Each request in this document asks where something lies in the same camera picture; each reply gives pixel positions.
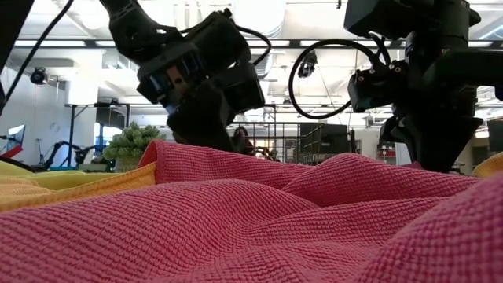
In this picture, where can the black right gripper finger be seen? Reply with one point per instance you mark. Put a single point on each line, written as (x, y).
(440, 145)
(395, 129)

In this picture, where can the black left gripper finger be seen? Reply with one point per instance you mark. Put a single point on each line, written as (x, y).
(204, 126)

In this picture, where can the pink microfiber towel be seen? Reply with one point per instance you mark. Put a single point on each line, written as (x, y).
(236, 228)

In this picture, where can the yellow microfiber towel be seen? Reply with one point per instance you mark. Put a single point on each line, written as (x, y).
(59, 178)

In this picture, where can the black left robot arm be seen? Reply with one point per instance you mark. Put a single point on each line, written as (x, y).
(129, 35)

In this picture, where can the black background robot arm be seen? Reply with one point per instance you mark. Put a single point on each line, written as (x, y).
(74, 151)

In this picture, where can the orange microfiber towel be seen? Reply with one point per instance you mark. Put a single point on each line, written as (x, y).
(78, 192)
(491, 167)

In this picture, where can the red storage shelf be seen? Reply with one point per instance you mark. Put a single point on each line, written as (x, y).
(386, 153)

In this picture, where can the person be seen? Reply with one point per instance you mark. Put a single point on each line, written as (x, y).
(240, 139)

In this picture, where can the black monitor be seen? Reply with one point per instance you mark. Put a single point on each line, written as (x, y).
(496, 135)
(330, 137)

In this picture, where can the potted green succulent plant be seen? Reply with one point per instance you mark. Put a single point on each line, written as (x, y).
(129, 143)

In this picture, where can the tilted grey screen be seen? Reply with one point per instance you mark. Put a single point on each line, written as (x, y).
(16, 135)

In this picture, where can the red angled bar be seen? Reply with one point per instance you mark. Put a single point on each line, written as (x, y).
(13, 152)

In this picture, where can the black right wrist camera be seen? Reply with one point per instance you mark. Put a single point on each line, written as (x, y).
(373, 88)

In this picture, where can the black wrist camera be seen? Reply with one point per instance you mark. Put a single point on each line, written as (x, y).
(243, 90)
(373, 88)

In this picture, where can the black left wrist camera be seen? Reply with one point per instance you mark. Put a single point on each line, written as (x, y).
(243, 90)

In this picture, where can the black round ceiling camera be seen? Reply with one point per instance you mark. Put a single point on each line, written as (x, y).
(38, 76)
(307, 65)

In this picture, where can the black metal stand frame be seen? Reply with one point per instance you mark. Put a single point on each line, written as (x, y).
(71, 133)

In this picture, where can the black metal table frame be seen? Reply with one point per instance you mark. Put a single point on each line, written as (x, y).
(15, 162)

